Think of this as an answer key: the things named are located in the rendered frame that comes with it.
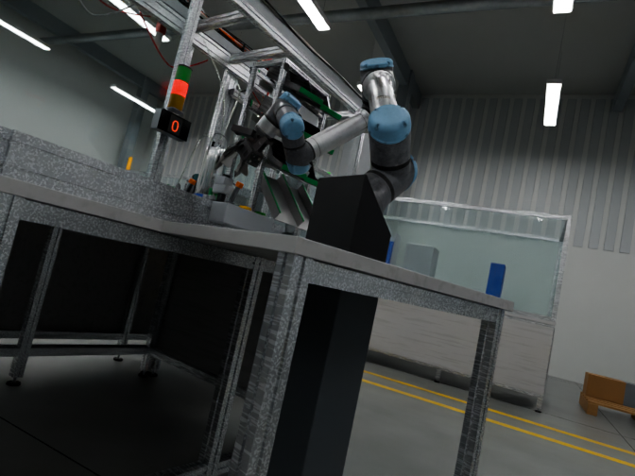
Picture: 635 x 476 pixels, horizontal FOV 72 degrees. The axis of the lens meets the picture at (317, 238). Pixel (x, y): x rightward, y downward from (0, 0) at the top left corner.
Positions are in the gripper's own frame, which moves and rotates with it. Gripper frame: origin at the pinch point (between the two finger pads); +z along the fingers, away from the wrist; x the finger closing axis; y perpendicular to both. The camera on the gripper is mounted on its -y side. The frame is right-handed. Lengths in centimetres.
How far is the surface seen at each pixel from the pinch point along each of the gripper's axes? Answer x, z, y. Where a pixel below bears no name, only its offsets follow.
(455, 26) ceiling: 573, -239, -417
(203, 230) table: -43, -9, 53
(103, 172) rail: -52, 2, 25
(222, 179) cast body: -2.1, 2.3, 4.2
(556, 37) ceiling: 641, -334, -302
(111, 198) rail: -48, 7, 29
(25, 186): -70, 4, 38
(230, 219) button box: -16.7, -0.9, 32.7
